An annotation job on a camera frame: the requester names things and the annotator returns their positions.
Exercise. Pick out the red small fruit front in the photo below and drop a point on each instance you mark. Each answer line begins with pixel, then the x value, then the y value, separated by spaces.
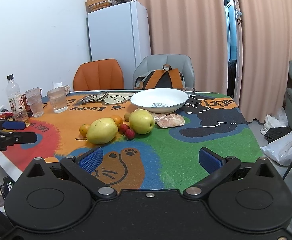
pixel 130 134

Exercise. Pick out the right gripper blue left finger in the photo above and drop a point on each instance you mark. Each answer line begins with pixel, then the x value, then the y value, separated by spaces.
pixel 80 169

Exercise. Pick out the thin metal frame glasses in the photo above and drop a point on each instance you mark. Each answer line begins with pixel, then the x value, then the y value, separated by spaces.
pixel 93 98

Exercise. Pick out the orange black backpack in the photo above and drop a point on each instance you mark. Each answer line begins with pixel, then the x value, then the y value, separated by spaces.
pixel 167 77

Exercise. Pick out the clear plastic cup left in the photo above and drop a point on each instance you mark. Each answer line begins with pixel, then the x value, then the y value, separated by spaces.
pixel 35 101

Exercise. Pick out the peeled pomelo segment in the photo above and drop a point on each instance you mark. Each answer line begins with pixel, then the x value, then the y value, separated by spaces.
pixel 156 116
pixel 171 120

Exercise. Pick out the yellow pear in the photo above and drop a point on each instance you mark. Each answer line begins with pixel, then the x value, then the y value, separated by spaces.
pixel 102 131
pixel 141 121

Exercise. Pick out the red small fruit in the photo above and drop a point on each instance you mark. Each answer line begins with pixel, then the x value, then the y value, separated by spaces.
pixel 130 134
pixel 123 128

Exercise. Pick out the white plastic bag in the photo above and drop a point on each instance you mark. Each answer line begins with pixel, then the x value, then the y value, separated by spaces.
pixel 280 150

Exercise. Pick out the brown longan fruit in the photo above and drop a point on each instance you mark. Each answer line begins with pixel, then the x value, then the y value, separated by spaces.
pixel 127 117

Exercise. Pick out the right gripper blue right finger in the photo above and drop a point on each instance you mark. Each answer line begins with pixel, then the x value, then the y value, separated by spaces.
pixel 220 171

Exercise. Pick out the colourful cat table mat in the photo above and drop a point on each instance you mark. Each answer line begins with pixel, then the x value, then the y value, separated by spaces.
pixel 166 158

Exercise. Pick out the white refrigerator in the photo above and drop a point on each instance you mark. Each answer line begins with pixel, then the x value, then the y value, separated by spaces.
pixel 120 32

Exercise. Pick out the grey chair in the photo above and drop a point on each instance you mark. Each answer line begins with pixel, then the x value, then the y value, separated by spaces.
pixel 165 62

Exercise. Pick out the peach curtain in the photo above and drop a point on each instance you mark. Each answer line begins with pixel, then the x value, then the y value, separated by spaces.
pixel 266 34
pixel 196 28

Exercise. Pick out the plastic water bottle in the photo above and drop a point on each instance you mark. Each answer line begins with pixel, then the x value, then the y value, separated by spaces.
pixel 15 100

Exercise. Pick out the peach curtain left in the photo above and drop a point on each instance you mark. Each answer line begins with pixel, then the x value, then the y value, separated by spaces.
pixel 196 28

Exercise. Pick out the tissue pack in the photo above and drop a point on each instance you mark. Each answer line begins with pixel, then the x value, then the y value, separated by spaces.
pixel 65 87

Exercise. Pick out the peach curtain right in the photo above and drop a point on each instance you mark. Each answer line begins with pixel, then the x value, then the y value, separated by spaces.
pixel 266 34

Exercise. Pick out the clear plastic cup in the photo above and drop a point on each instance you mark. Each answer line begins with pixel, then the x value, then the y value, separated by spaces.
pixel 35 101
pixel 57 98

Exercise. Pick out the orange chair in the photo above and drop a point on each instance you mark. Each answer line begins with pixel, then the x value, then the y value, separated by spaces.
pixel 99 75

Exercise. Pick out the peeled pomelo segment back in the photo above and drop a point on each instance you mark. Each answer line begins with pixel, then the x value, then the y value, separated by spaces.
pixel 156 116

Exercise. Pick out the red small fruit back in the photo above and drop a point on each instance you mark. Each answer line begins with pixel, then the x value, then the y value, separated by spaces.
pixel 123 128

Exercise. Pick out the peeled pomelo segment front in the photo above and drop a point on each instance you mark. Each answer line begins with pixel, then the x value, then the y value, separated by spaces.
pixel 171 120

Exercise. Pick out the dark thick frame glasses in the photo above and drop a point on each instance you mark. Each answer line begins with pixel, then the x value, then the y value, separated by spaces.
pixel 189 90

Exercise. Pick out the small orange mandarin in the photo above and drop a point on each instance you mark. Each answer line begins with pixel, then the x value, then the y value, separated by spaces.
pixel 83 129
pixel 117 119

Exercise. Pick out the white ceramic plate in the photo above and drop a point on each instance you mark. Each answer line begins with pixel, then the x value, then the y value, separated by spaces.
pixel 160 100

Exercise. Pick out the wicker egg basket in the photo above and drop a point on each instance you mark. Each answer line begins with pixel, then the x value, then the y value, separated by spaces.
pixel 94 5

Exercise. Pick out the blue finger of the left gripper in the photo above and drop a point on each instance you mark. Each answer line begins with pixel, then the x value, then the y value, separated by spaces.
pixel 14 125
pixel 8 139

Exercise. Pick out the clear plastic cup right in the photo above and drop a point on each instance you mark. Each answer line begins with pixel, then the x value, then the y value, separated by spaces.
pixel 57 98

